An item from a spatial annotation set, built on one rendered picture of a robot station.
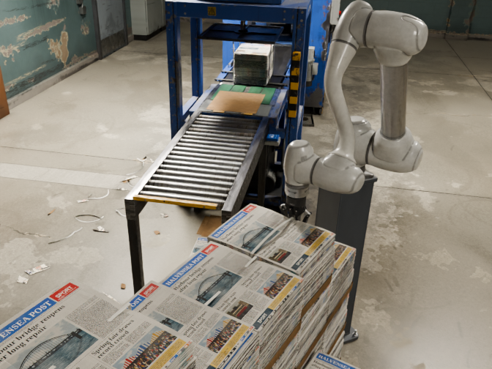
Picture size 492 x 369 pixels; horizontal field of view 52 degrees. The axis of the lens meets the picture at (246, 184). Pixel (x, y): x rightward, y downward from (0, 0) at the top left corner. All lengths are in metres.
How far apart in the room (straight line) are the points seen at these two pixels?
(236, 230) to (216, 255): 0.17
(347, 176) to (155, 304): 0.74
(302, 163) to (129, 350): 0.95
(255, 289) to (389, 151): 0.95
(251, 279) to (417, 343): 1.64
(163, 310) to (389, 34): 1.18
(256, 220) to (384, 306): 1.54
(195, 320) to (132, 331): 0.37
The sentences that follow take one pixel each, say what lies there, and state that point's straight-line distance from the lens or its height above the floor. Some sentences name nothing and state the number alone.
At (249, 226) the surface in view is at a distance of 1.88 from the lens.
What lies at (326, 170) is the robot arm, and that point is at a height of 1.31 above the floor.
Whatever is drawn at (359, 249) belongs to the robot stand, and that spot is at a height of 0.59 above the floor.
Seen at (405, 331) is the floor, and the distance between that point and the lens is 3.16.
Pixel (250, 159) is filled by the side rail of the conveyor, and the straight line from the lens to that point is 3.01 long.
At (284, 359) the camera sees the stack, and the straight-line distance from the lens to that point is 1.77.
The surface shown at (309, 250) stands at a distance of 1.78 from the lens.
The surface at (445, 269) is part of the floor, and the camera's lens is 3.73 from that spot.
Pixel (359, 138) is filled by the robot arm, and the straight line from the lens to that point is 2.32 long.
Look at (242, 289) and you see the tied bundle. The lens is 1.60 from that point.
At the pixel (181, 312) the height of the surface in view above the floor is 1.07.
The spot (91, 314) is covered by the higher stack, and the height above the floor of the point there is 1.29.
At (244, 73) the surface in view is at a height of 0.89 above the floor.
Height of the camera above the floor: 2.08
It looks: 28 degrees down
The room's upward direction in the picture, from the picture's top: 2 degrees clockwise
